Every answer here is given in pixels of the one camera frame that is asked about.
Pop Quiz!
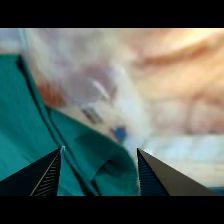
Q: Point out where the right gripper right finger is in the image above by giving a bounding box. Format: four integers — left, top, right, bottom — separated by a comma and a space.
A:
136, 147, 218, 197

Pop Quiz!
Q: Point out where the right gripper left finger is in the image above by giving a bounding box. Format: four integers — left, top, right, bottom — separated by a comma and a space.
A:
0, 145, 65, 197

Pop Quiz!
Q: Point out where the dark green garment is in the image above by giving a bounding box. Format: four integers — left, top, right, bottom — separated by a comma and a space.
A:
0, 54, 140, 197

